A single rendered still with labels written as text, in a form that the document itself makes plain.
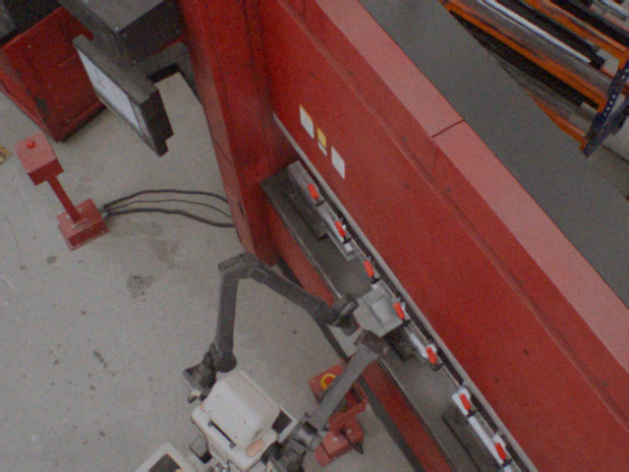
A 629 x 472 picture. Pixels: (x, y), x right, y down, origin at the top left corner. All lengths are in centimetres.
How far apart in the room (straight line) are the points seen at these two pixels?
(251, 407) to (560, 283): 120
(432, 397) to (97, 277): 214
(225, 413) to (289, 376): 146
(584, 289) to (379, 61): 76
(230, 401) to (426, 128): 116
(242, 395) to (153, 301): 179
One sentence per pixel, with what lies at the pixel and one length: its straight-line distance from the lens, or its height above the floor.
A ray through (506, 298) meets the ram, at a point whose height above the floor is 200.
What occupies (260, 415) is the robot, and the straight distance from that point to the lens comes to 253.
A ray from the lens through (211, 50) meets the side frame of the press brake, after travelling 270.
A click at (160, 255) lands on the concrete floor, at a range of 437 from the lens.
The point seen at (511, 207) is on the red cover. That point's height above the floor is 230.
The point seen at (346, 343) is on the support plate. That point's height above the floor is 100.
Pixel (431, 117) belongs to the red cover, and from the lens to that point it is 189.
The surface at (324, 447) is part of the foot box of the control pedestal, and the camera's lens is 380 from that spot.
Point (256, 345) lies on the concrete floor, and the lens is 406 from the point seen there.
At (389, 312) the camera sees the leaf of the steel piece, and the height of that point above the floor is 100.
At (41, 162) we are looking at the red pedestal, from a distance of 388.
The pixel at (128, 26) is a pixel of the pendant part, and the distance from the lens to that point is 266.
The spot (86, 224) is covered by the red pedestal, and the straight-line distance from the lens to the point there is 444.
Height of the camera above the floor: 381
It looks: 62 degrees down
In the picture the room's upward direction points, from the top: 4 degrees counter-clockwise
